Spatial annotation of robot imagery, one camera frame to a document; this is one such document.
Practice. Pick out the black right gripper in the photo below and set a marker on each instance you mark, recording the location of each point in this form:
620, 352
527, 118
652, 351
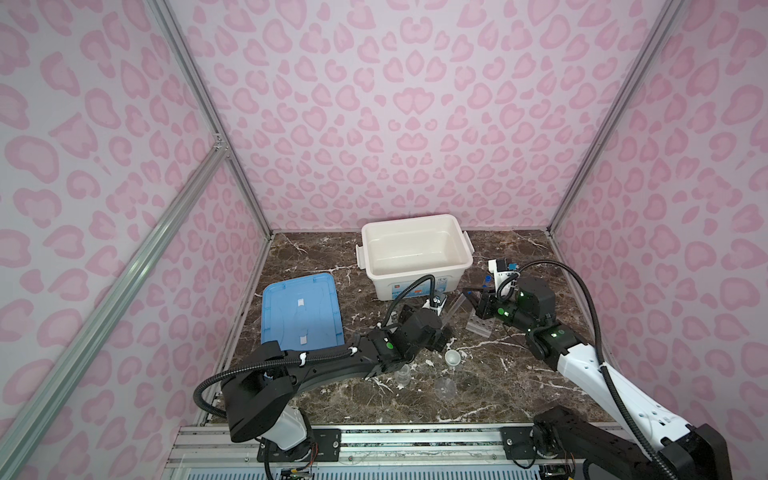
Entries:
482, 306

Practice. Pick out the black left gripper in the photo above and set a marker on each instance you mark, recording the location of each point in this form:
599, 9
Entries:
439, 340

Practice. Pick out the clear test tube rack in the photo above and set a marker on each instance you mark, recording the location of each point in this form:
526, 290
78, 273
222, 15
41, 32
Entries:
460, 314

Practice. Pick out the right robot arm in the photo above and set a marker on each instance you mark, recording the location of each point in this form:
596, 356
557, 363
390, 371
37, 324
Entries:
663, 445

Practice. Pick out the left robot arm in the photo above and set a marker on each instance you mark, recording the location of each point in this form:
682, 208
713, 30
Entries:
260, 388

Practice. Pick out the clear glass flask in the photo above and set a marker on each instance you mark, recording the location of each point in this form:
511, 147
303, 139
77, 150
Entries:
403, 376

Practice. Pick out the clear round dish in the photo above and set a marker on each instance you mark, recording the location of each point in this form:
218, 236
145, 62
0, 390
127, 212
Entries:
445, 389

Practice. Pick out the white plastic storage bin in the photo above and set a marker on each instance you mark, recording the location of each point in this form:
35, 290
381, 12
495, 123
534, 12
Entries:
395, 253

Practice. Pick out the blue plastic bin lid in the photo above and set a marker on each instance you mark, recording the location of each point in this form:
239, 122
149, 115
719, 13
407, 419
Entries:
302, 314

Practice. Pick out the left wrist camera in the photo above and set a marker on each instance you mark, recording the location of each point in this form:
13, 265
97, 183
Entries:
436, 303

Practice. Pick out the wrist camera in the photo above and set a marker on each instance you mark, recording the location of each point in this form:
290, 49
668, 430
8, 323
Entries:
501, 269
436, 303

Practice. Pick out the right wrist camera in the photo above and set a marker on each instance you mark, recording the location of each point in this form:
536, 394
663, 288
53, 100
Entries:
501, 269

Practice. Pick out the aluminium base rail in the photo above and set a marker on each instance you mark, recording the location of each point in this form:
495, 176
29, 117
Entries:
396, 451

